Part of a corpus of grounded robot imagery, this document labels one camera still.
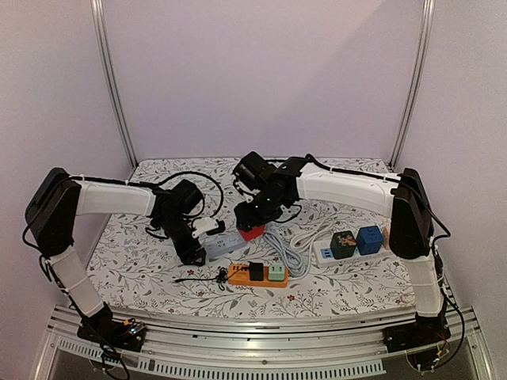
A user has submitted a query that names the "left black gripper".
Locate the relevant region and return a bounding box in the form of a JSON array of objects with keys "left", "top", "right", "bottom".
[{"left": 157, "top": 214, "right": 207, "bottom": 267}]

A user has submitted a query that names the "light blue power strip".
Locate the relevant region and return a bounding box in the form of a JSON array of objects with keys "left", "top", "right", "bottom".
[{"left": 204, "top": 231, "right": 311, "bottom": 279}]

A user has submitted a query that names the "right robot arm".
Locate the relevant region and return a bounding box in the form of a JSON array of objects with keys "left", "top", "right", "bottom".
[{"left": 233, "top": 151, "right": 452, "bottom": 352}]

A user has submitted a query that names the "blue cube socket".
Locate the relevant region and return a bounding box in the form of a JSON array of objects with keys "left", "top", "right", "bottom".
[{"left": 356, "top": 226, "right": 383, "bottom": 256}]

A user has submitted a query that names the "green plug adapter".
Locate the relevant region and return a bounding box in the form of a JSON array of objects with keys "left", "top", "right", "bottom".
[{"left": 268, "top": 264, "right": 286, "bottom": 283}]

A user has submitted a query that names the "left aluminium frame post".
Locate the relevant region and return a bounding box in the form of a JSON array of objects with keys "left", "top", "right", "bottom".
[{"left": 90, "top": 0, "right": 139, "bottom": 169}]

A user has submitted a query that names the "black power adapter with cable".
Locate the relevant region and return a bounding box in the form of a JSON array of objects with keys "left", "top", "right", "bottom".
[{"left": 174, "top": 262, "right": 264, "bottom": 291}]

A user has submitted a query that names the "dark green cube socket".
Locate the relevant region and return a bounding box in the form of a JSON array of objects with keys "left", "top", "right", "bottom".
[{"left": 330, "top": 230, "right": 356, "bottom": 260}]

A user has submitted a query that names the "floral table mat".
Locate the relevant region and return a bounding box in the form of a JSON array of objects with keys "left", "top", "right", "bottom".
[{"left": 86, "top": 158, "right": 416, "bottom": 320}]

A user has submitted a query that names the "red cube socket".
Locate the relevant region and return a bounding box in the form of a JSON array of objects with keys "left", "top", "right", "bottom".
[{"left": 238, "top": 226, "right": 265, "bottom": 242}]

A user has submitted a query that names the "white cable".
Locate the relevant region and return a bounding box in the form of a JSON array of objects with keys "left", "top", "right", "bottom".
[{"left": 290, "top": 217, "right": 337, "bottom": 254}]

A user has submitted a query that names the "aluminium frame post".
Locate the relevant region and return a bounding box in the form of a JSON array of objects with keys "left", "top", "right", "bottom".
[
  {"left": 388, "top": 0, "right": 435, "bottom": 169},
  {"left": 90, "top": 0, "right": 139, "bottom": 169}
]

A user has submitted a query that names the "orange power strip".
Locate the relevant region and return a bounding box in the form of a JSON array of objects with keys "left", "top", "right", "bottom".
[{"left": 229, "top": 265, "right": 288, "bottom": 288}]

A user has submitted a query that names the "right aluminium frame post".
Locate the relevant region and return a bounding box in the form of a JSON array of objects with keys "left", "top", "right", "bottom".
[{"left": 388, "top": 0, "right": 435, "bottom": 169}]

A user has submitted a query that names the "front aluminium rail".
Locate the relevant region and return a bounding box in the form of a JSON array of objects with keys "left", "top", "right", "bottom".
[{"left": 33, "top": 304, "right": 492, "bottom": 380}]

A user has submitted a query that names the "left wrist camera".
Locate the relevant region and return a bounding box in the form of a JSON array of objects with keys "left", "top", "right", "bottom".
[{"left": 191, "top": 217, "right": 226, "bottom": 238}]

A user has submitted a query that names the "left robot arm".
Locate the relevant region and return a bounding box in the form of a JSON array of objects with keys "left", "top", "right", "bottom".
[{"left": 23, "top": 168, "right": 225, "bottom": 352}]

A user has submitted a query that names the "beige cube socket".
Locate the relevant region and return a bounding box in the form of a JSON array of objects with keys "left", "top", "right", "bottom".
[{"left": 382, "top": 224, "right": 391, "bottom": 250}]

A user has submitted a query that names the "white multicolour power strip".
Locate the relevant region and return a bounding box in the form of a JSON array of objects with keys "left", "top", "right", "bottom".
[{"left": 312, "top": 241, "right": 395, "bottom": 268}]

